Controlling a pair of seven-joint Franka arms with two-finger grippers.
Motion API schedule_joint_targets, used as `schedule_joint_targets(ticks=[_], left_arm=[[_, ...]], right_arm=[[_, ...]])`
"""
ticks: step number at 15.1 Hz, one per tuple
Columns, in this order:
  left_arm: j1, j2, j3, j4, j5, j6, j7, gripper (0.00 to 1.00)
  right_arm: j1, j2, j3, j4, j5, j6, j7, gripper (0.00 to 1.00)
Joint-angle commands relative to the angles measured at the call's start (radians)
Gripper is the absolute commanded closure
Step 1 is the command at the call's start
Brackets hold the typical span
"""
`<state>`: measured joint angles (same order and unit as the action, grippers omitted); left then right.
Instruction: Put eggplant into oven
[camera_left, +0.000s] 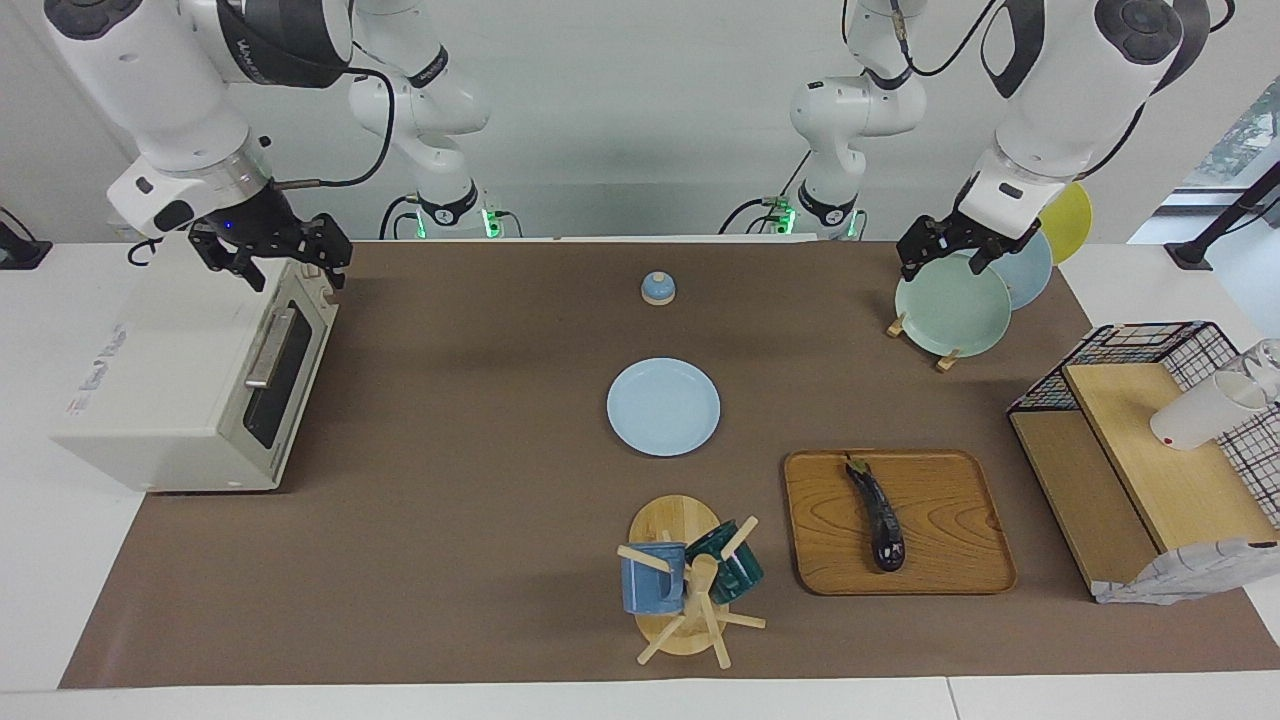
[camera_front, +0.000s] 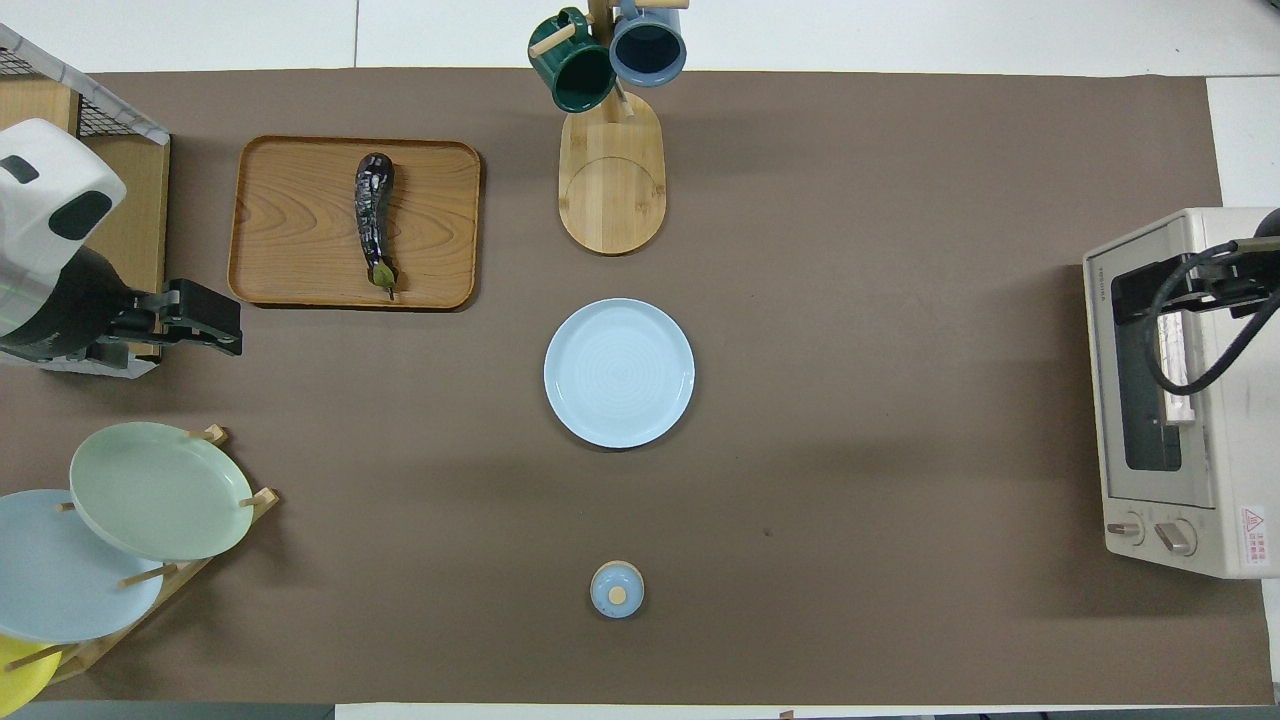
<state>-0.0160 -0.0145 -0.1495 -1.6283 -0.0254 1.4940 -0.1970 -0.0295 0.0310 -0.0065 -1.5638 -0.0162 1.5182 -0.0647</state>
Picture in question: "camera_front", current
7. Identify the wooden serving tray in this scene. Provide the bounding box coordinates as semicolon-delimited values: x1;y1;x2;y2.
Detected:
227;135;483;311

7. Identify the dark purple eggplant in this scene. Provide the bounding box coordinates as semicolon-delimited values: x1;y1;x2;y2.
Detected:
354;152;399;301

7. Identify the blue mug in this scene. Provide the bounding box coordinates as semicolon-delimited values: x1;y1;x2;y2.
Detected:
609;0;688;88

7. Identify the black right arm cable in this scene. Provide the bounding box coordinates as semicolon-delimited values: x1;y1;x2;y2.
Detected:
1145;240;1280;397

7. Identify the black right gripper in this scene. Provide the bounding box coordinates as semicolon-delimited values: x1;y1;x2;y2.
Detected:
1112;240;1271;323

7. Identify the light blue racked plate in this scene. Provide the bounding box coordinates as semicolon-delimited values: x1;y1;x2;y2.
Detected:
0;488;166;645

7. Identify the wooden mug tree stand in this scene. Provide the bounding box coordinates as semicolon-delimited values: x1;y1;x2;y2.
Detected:
528;0;691;256

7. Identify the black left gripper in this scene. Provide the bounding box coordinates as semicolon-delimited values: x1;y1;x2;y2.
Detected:
150;280;244;357

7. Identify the brown table mat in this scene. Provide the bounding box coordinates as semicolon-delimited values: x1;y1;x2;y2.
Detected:
0;68;1276;706

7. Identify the dark green mug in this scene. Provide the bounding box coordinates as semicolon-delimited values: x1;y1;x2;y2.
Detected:
528;8;618;113

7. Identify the wooden plate rack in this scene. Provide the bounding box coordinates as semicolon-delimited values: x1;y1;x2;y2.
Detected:
40;425;281;686

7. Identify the yellow plate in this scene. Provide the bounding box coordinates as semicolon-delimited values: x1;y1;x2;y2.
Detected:
0;635;63;718

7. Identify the pale green plate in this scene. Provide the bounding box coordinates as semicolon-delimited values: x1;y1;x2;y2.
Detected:
69;421;255;563

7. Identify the glass oven door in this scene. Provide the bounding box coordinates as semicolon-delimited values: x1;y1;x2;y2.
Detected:
1088;225;1218;508

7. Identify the wire and wood shelf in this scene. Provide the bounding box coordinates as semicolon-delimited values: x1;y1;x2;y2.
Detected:
0;22;171;379

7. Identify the white toaster oven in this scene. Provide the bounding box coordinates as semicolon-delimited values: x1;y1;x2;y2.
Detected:
1083;207;1280;579

